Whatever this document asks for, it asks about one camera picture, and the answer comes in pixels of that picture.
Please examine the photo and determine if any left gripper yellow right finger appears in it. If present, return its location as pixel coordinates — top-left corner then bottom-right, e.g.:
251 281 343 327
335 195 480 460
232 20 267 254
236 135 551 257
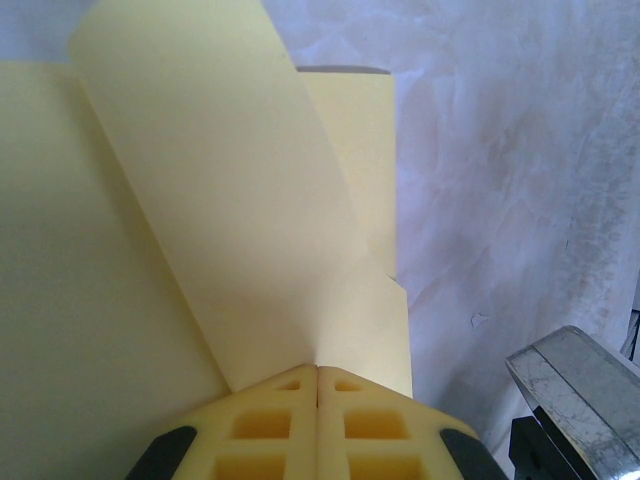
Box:
318 365 502 480

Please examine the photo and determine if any yellow paper sheet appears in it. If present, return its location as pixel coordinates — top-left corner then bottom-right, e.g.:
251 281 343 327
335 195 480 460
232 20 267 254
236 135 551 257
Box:
0 0 416 480

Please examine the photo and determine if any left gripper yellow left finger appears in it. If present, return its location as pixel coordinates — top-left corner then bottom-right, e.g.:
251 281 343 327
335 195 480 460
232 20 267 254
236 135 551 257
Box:
130 363 320 480

